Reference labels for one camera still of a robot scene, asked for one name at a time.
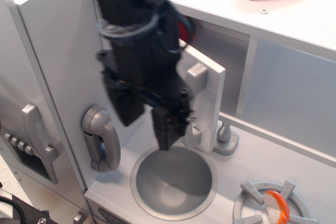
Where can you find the red toy strawberry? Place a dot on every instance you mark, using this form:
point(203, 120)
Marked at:
point(185, 34)

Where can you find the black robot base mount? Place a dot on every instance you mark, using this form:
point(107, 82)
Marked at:
point(14, 210)

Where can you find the grey toy faucet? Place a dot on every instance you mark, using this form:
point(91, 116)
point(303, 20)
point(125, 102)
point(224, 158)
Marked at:
point(226, 140)

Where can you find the white toy kitchen cabinet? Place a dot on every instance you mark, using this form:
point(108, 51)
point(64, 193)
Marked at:
point(278, 96)

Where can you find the orange salmon sushi toy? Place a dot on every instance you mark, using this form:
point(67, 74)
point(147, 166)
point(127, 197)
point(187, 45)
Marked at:
point(277, 207)

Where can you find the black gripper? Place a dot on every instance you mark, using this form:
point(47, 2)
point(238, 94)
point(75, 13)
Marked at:
point(141, 70)

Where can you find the grey fridge dispenser panel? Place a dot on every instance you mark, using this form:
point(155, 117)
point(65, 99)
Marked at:
point(25, 155)

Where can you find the grey toy stove burner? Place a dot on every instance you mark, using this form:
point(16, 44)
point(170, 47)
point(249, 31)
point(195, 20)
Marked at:
point(249, 205)

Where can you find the grey round toy sink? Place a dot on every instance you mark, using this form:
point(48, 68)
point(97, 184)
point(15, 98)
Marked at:
point(174, 185)

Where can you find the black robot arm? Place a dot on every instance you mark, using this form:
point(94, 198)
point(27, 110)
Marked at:
point(138, 16)

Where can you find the white toy microwave door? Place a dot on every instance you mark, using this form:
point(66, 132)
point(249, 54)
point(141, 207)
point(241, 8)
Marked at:
point(205, 78)

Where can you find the grey toy fridge handle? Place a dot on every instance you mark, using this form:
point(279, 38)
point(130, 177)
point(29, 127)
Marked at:
point(41, 132)

